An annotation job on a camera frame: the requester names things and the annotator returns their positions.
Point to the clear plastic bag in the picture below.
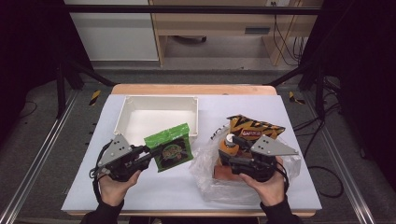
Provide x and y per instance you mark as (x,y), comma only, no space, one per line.
(205,177)

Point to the person's left hand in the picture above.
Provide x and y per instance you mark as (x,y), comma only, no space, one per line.
(115,189)

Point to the black horizontal frame bar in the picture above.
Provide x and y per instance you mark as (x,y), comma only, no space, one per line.
(186,9)

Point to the white table cover sheet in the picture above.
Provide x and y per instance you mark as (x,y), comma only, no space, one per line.
(155,193)

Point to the person's right hand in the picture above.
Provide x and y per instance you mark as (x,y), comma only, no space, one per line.
(269,191)

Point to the green snack packet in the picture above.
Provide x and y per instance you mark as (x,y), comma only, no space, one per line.
(171,149)

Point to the yellow black floor tape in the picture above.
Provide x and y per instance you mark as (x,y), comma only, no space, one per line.
(294,98)
(95,97)

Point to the black orange chip bag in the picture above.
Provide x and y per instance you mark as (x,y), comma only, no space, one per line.
(255,126)

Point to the orange drink bottle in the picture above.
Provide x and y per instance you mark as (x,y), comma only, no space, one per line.
(226,146)

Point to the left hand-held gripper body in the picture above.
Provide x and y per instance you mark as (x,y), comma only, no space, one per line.
(121,158)

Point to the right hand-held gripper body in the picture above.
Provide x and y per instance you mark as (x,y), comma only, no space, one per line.
(264,155)

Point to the aluminium floor rail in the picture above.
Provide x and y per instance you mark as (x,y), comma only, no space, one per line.
(37,158)
(342,168)

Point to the black metal stand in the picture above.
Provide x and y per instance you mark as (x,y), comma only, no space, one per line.
(60,87)
(319,90)

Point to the wooden desk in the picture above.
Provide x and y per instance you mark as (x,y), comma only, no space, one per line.
(218,23)

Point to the white plastic bin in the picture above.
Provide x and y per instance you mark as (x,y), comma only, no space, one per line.
(155,115)

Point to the white cabinet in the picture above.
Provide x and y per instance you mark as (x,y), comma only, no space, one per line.
(115,34)

